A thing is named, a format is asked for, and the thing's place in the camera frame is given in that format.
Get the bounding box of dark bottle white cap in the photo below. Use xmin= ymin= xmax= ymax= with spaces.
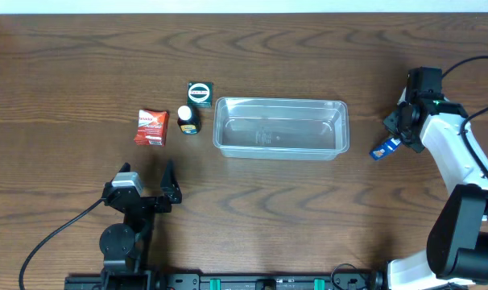
xmin=177 ymin=105 xmax=201 ymax=135

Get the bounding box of black mounting rail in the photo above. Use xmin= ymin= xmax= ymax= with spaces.
xmin=64 ymin=271 xmax=387 ymax=290

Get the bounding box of black cable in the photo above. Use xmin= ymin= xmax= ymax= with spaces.
xmin=18 ymin=197 xmax=108 ymax=290
xmin=440 ymin=54 xmax=488 ymax=193

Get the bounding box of red medicine packet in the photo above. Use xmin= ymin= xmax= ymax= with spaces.
xmin=134 ymin=110 xmax=169 ymax=147

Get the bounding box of blue white medicine box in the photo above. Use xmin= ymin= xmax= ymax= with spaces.
xmin=370 ymin=137 xmax=402 ymax=160

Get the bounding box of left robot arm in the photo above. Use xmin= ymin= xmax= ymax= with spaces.
xmin=99 ymin=161 xmax=182 ymax=289

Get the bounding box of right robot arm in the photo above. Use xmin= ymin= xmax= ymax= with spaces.
xmin=384 ymin=93 xmax=488 ymax=289

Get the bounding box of right black cable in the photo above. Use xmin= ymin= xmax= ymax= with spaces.
xmin=440 ymin=54 xmax=488 ymax=193

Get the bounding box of clear plastic container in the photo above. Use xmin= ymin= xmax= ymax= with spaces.
xmin=213 ymin=97 xmax=350 ymax=161

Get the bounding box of dark green square box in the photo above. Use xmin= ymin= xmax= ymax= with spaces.
xmin=187 ymin=82 xmax=213 ymax=108

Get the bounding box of left black cable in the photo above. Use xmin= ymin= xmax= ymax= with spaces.
xmin=18 ymin=197 xmax=108 ymax=290

